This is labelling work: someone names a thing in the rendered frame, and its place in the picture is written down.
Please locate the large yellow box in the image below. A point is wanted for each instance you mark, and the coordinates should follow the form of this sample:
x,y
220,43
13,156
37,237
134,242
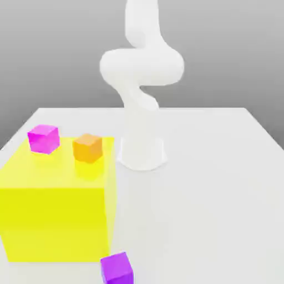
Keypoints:
x,y
53,217

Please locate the small purple cube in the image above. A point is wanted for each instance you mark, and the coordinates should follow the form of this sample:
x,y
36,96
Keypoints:
x,y
117,269

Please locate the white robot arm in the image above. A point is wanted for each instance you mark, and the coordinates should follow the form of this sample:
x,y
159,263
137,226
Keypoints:
x,y
142,66

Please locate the small magenta cube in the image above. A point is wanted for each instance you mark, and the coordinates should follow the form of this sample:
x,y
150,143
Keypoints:
x,y
43,139

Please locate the small orange cube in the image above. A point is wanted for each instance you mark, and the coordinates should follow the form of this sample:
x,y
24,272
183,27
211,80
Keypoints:
x,y
87,148

